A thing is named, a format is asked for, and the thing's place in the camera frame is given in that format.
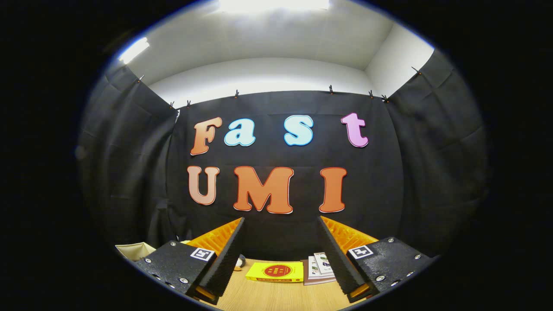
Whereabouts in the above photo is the black backdrop cloth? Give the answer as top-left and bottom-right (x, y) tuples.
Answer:
(77, 50), (489, 262)

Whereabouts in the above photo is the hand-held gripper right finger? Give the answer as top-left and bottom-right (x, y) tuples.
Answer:
(318, 216), (437, 303)

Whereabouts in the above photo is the yellow book with red circle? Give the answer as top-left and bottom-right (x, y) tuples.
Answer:
(245, 261), (305, 283)

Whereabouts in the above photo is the white illustrated book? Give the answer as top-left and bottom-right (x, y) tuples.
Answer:
(313, 252), (333, 277)

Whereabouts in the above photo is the beige fabric storage box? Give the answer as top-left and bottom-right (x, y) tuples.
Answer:
(114, 242), (157, 262)

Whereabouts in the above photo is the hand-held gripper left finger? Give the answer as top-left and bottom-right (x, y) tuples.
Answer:
(135, 217), (246, 305)

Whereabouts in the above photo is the pale pink book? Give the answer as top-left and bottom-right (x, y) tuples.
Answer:
(302, 259), (337, 286)

